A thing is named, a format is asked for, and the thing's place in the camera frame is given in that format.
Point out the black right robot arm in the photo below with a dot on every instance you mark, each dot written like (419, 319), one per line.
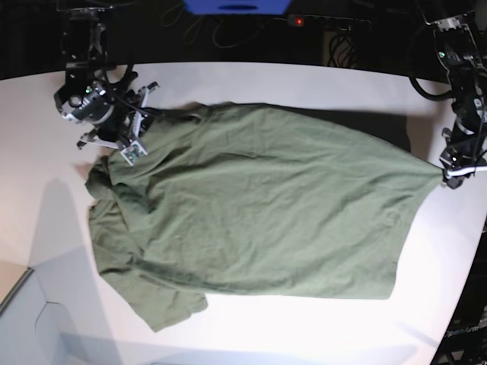
(84, 49)

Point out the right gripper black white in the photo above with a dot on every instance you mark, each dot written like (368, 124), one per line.
(119, 119)

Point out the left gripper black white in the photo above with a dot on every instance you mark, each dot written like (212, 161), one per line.
(463, 156)

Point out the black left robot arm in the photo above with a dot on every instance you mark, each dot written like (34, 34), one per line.
(460, 47)

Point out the blue box at table back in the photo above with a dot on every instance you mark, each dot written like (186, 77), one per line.
(238, 7)

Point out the black power strip red light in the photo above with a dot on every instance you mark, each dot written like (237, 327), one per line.
(341, 24)

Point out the olive green t-shirt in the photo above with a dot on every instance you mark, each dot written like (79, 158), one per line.
(252, 200)

